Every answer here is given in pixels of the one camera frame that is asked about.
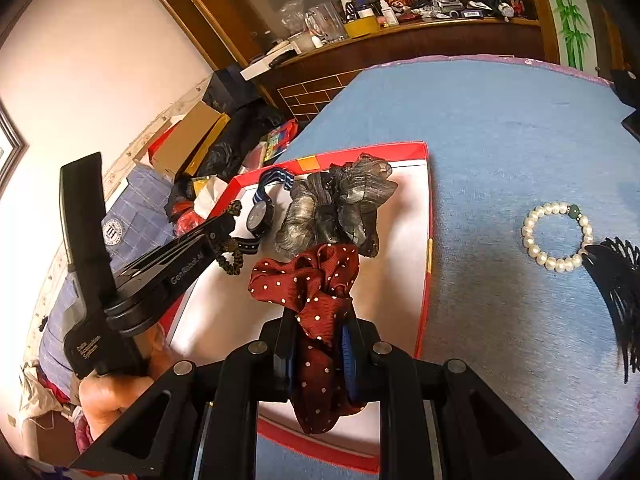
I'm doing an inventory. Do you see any black pouch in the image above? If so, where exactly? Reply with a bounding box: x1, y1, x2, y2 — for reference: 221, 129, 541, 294
611, 70, 640, 110

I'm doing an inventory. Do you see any wooden counter shelf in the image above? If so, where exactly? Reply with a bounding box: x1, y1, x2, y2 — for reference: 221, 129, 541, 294
255, 18, 559, 120

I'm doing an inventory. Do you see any blue tablecloth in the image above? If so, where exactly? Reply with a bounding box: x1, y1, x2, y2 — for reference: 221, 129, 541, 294
285, 58, 639, 479

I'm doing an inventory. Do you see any black beaded hair clip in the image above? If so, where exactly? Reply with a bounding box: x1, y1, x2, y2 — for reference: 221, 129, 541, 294
582, 237, 640, 382

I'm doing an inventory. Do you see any small white pump bottle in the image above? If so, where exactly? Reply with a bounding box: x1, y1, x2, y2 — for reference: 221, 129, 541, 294
378, 0, 399, 27

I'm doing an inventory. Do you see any blue striped strap watch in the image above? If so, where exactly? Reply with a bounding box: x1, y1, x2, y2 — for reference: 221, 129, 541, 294
235, 168, 294, 255

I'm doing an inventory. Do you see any glass pitcher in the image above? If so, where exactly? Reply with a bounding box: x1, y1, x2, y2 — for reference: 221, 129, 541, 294
305, 2, 347, 44

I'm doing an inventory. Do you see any dark red polka scrunchie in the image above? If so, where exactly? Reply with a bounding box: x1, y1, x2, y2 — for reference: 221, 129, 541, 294
247, 243, 364, 434

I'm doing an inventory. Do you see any red jewelry tray box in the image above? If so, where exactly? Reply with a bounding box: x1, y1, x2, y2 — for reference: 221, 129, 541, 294
162, 141, 433, 474

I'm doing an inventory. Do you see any grey metallic scrunchie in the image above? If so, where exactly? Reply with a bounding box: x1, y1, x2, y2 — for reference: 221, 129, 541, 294
273, 154, 397, 259

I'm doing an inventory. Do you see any person's left hand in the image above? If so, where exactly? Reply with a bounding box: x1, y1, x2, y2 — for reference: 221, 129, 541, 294
79, 324, 176, 440

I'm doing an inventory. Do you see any large pearl bracelet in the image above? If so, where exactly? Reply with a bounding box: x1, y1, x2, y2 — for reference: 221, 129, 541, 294
520, 201, 597, 274

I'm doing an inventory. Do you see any black smartphone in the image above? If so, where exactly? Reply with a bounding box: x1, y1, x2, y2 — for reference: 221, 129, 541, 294
622, 110, 640, 141

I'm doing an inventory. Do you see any cardboard box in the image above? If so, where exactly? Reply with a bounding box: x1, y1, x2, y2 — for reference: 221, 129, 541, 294
148, 101, 230, 182

